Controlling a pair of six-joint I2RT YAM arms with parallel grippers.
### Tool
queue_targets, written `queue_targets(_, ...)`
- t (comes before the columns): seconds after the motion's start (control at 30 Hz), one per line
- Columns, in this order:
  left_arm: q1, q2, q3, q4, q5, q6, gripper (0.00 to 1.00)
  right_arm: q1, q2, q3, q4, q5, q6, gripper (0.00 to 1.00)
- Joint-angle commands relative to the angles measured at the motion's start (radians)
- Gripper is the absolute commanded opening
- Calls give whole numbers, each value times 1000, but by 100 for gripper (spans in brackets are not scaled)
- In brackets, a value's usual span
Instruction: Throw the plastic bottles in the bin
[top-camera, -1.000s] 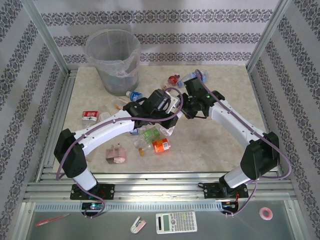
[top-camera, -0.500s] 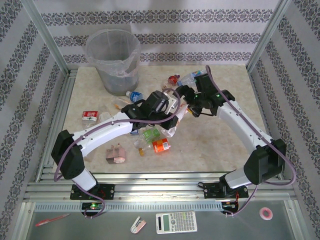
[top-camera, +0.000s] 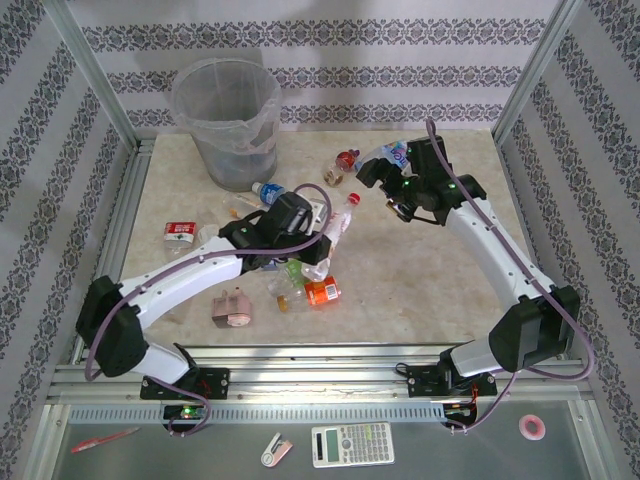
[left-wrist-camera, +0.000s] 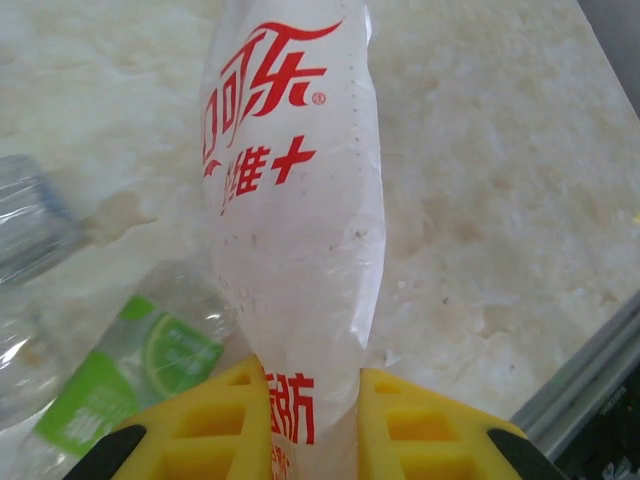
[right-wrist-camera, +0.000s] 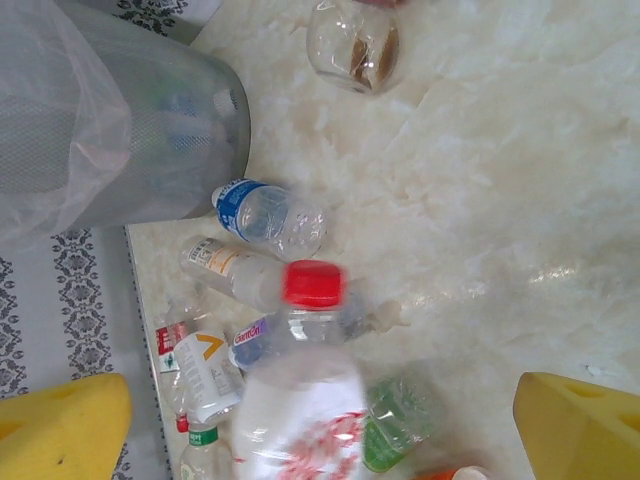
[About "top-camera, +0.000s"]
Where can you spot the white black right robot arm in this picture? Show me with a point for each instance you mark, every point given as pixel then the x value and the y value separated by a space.
pixel 480 245

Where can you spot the blue pink label bottle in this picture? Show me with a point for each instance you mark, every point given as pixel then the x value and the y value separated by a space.
pixel 395 150

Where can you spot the clear bottle round blue label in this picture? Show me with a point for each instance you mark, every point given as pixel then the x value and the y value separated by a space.
pixel 267 190

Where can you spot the small white pink cutter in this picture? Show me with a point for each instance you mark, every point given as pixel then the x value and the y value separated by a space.
pixel 275 452

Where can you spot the translucent plastic waste bin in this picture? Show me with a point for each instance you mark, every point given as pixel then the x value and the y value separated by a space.
pixel 225 165

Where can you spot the pink tape roll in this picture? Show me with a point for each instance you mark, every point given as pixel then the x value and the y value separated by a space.
pixel 522 428

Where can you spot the green label clear bottle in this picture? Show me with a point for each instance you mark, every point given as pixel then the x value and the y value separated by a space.
pixel 295 270

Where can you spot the red pen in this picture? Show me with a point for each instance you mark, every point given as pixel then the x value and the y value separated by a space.
pixel 105 440

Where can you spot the small LED circuit board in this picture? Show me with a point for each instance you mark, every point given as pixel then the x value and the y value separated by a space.
pixel 187 412

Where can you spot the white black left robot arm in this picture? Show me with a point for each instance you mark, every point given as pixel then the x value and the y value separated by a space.
pixel 190 280

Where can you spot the aluminium side rail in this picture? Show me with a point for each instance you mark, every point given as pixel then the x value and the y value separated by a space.
pixel 131 200

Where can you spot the orange label clear bottle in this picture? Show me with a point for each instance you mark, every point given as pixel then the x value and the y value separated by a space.
pixel 322 291

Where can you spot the clear plastic bin liner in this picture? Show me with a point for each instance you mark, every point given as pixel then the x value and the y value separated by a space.
pixel 267 130

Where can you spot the white label red cap bottle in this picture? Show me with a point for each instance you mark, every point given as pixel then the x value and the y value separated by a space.
pixel 340 220

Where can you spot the aluminium frame post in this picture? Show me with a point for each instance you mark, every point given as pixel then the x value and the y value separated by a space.
pixel 97 75
pixel 539 70

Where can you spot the long aluminium base rail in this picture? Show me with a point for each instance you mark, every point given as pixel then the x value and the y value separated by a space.
pixel 320 380

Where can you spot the small red label bottle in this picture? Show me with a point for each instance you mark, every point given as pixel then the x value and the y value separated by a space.
pixel 345 159

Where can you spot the grey scientific calculator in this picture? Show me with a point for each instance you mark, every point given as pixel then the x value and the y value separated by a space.
pixel 350 445

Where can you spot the pink plastic pencil sharpener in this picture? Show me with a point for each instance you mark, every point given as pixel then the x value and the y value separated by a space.
pixel 232 312

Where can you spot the small clear tan-label bottle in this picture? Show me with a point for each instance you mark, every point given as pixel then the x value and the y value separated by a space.
pixel 240 202

